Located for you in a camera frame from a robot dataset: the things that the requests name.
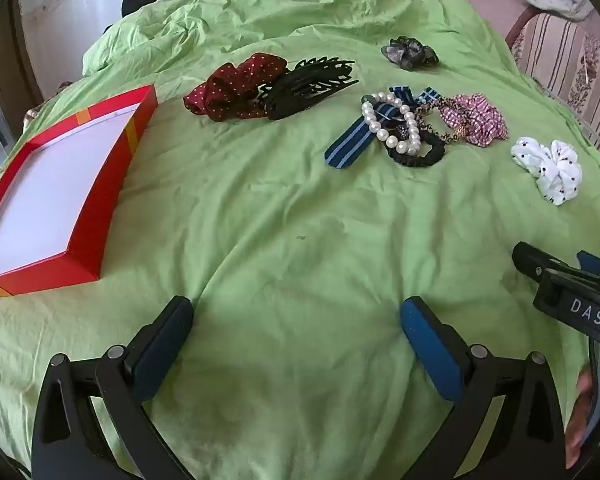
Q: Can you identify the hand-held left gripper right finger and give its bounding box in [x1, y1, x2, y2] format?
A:
[400, 296, 569, 480]

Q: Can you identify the red cardboard box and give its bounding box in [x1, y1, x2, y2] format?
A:
[0, 84, 159, 302]

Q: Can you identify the black claw hair clip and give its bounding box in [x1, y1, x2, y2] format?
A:
[257, 55, 359, 121]

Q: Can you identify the leopard print hair tie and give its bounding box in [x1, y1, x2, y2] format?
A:
[412, 97, 473, 143]

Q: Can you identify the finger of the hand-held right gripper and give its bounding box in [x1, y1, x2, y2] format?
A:
[511, 241, 583, 282]

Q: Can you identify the blue striped ribbon bow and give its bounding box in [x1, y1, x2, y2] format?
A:
[324, 85, 443, 171]

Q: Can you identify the red polka dot scrunchie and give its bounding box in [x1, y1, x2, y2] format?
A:
[183, 53, 289, 122]

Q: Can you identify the black scrunchie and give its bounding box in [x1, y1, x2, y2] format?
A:
[387, 130, 447, 167]

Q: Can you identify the grey sheer scrunchie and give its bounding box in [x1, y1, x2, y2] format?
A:
[381, 36, 440, 68]

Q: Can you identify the green bed sheet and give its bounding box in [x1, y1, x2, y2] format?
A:
[0, 0, 600, 480]

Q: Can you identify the person's right hand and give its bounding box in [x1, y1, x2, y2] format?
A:
[564, 366, 596, 469]

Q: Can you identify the pink plaid scrunchie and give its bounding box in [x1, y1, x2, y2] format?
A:
[440, 93, 509, 148]

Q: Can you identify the striped sofa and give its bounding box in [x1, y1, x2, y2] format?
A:
[467, 0, 600, 171]

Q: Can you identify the pearl bracelet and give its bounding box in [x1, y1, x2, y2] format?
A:
[361, 91, 422, 157]

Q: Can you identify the white polka dot scrunchie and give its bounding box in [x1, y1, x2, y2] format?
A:
[511, 136, 583, 207]

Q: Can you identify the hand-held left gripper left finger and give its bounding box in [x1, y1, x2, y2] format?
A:
[30, 295, 196, 480]

